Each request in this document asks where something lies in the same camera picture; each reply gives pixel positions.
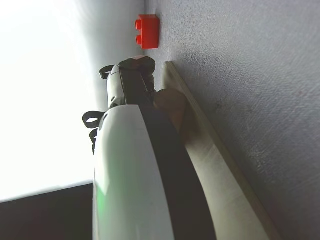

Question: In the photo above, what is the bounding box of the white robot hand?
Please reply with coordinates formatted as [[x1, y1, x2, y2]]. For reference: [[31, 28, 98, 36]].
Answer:
[[81, 56, 218, 240]]

